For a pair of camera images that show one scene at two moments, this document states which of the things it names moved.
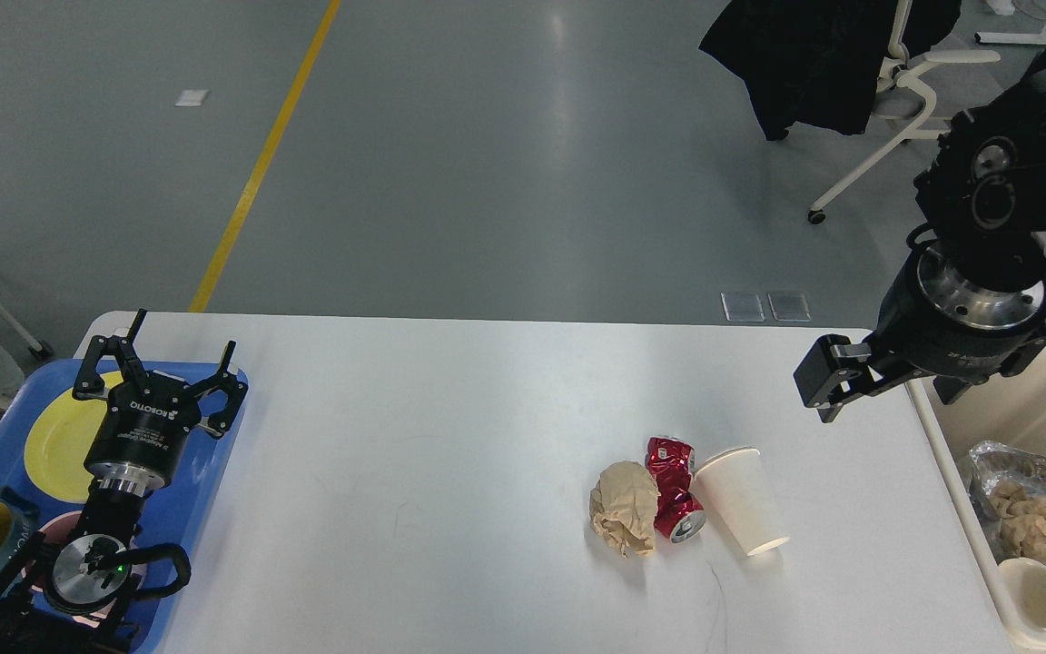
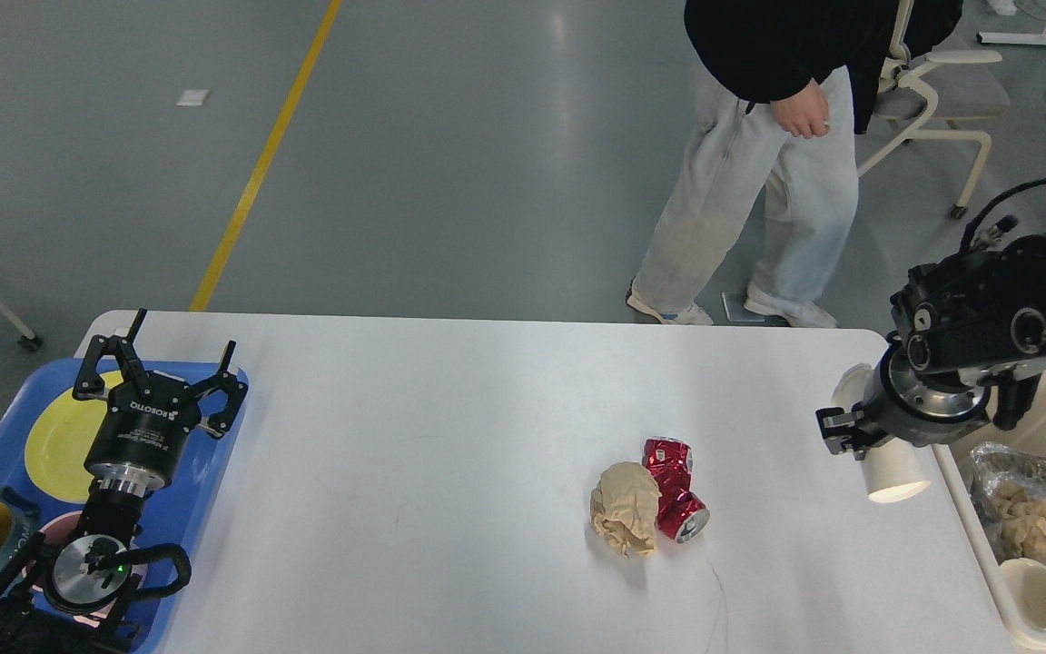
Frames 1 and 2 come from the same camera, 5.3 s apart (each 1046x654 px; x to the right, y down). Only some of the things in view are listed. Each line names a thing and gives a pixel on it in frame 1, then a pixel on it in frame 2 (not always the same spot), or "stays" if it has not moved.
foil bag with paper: [1034, 509] stays
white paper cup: [737, 483] -> [893, 470]
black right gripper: [935, 323] -> [913, 399]
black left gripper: [142, 435] stays
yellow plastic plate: [62, 440] stays
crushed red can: [678, 514] stays
